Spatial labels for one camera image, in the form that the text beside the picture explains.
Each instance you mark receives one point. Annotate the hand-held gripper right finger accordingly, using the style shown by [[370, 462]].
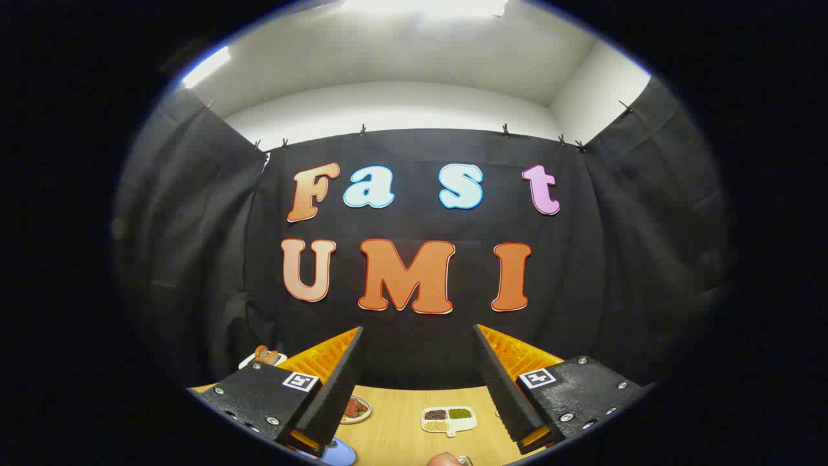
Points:
[[501, 382]]

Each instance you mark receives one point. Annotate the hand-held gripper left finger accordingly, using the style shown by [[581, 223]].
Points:
[[336, 388]]

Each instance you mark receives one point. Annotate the brown meat piece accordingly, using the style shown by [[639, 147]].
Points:
[[354, 408]]

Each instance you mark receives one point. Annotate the white oval food plate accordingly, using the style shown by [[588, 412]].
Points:
[[366, 414]]

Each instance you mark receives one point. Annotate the pile of green beans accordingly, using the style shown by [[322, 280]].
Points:
[[459, 413]]

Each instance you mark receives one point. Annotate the white divided dish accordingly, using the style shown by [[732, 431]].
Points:
[[464, 424]]

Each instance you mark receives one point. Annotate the blue round plate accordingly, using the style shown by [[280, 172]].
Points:
[[339, 455]]

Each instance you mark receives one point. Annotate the toasted bread slice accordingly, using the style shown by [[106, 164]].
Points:
[[273, 356], [261, 353]]

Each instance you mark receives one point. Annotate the pile of black beans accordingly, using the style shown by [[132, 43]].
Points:
[[435, 414]]

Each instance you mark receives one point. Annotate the pile of yellow soybeans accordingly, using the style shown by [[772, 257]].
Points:
[[437, 425]]

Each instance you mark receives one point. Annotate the white toaster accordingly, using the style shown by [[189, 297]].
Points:
[[246, 362]]

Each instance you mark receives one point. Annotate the ceiling light panel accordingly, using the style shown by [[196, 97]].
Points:
[[420, 6], [207, 66]]

